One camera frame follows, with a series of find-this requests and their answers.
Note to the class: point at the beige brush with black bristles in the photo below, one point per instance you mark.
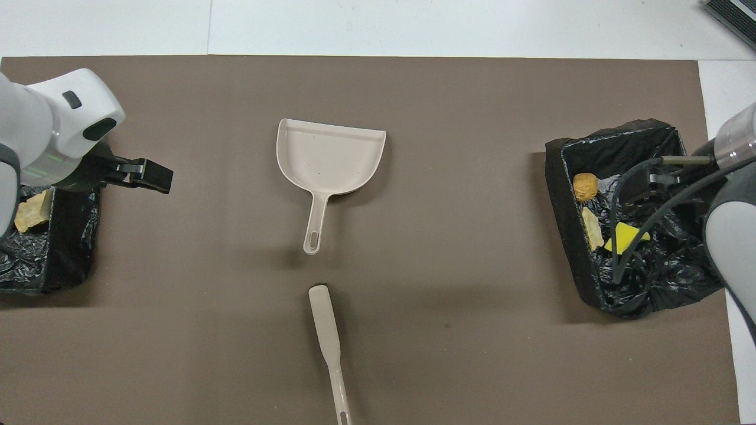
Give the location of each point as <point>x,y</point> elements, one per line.
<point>325,324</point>

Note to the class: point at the bin lined with black bag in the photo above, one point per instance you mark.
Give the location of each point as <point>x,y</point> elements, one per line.
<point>567,236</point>
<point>71,248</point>

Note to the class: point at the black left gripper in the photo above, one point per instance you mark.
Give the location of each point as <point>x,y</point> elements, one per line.
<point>153,176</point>

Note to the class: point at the beige plastic dustpan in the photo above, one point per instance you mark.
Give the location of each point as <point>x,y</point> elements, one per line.
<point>331,159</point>

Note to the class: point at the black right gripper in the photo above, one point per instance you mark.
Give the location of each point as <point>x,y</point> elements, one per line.
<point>641,186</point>

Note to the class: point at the yellow sponge piece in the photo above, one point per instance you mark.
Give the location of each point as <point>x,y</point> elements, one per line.
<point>629,235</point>

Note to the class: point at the dark ribbed device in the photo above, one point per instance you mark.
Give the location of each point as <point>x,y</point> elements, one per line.
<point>732,15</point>

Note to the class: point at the brown table mat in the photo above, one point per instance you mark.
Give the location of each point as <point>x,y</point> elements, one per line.
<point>354,366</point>

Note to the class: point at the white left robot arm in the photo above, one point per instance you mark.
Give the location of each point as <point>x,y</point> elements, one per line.
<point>53,118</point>

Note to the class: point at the pale striped bread chunk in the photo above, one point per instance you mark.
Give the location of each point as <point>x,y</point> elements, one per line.
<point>592,229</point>

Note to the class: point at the brown bread roll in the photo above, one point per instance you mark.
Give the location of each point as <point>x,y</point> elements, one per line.
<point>585,186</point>

